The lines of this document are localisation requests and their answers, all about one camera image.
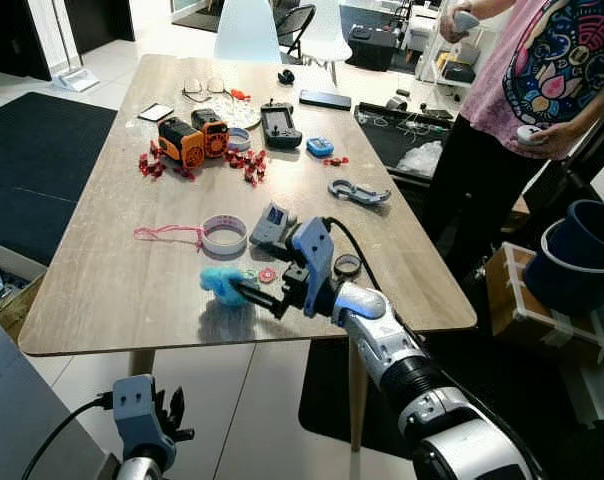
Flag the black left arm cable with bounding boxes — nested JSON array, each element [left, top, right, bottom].
[[22, 395, 118, 480]]

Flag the blue fluffy pompom keychain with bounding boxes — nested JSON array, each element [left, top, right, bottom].
[[200, 263, 279, 307]]

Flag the black crate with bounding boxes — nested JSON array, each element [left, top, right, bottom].
[[354, 100, 461, 183]]

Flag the navy round bucket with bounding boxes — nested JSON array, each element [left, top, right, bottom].
[[522, 200, 604, 316]]

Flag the orange and black device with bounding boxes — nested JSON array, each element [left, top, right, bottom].
[[157, 117, 206, 169], [190, 108, 230, 159]]

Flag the person's right hand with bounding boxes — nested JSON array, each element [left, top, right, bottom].
[[440, 8, 483, 46]]

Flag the person's left hand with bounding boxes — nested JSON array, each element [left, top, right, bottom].
[[527, 120, 585, 161]]

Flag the white round plate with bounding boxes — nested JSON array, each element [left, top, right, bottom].
[[217, 98, 263, 129]]

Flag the white hand controller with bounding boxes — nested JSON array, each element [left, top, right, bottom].
[[452, 8, 481, 33], [515, 124, 545, 147]]

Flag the white plastic chair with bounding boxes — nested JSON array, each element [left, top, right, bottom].
[[302, 0, 353, 86], [214, 0, 283, 63]]

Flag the heap of red parts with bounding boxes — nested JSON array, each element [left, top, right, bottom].
[[225, 150, 268, 186], [137, 140, 193, 181]]

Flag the black handheld controller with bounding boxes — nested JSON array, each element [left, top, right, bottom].
[[259, 100, 304, 151]]

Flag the white dustpan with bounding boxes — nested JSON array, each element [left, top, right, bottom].
[[54, 65, 101, 93]]

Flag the grey boxy device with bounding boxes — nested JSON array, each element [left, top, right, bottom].
[[249, 203, 298, 251]]

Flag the large white tape roll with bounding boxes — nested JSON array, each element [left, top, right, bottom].
[[200, 214, 249, 259]]

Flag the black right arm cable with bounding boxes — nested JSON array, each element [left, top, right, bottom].
[[322, 216, 385, 293]]

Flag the small blue device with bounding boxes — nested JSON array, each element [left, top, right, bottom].
[[306, 137, 335, 159]]

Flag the clear plastic bag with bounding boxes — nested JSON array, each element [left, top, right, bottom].
[[395, 140, 445, 177]]

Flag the small white tape roll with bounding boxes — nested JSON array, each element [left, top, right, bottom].
[[227, 127, 253, 153]]

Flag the person in pink shirt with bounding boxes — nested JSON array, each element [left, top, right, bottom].
[[422, 0, 604, 286]]

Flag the black smartphone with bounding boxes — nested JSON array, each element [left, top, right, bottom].
[[299, 90, 353, 111]]

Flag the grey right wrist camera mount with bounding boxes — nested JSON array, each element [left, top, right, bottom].
[[290, 217, 337, 317]]

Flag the black floor rug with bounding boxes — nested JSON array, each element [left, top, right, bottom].
[[0, 92, 118, 266], [300, 330, 604, 480]]

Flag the box of grey parts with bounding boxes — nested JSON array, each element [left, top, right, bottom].
[[0, 238, 48, 341]]

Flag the white-edged small phone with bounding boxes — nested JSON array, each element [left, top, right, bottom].
[[137, 103, 175, 123]]

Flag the cardboard box with white frame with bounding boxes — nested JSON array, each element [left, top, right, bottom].
[[485, 243, 604, 366]]

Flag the black office chair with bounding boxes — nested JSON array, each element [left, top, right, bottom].
[[275, 3, 318, 61]]

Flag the grey flat panel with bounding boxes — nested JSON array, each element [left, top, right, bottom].
[[0, 310, 118, 480]]

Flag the pink string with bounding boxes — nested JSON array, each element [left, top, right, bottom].
[[134, 225, 205, 249]]

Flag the wooden table leg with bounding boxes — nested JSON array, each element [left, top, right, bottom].
[[129, 350, 156, 379]]

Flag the grey-blue clamp tool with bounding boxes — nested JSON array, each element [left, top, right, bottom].
[[328, 178, 393, 208]]

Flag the eyeglasses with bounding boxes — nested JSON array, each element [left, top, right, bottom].
[[182, 78, 228, 103]]

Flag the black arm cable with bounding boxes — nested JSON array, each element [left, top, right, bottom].
[[22, 395, 118, 480], [322, 216, 385, 293]]

